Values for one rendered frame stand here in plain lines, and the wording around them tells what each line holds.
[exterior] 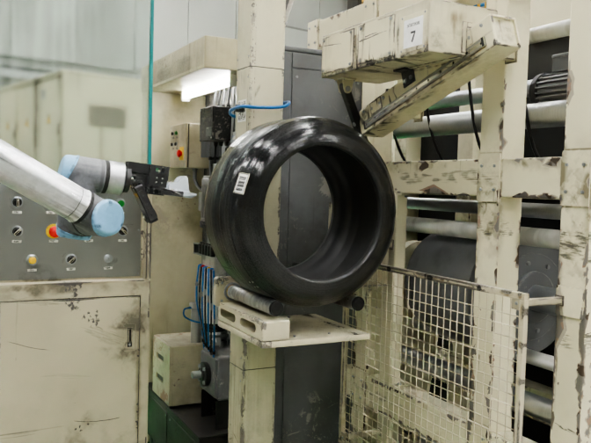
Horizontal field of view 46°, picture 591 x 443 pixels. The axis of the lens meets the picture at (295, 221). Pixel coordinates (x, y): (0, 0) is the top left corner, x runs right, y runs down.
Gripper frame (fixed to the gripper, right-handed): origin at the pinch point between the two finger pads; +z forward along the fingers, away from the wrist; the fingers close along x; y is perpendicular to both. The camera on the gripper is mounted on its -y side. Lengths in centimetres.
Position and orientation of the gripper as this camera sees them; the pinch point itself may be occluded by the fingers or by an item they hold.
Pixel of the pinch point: (192, 196)
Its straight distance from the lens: 203.7
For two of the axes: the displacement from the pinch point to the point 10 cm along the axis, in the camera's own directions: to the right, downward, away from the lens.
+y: 1.3, -9.9, 0.0
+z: 8.8, 1.2, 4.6
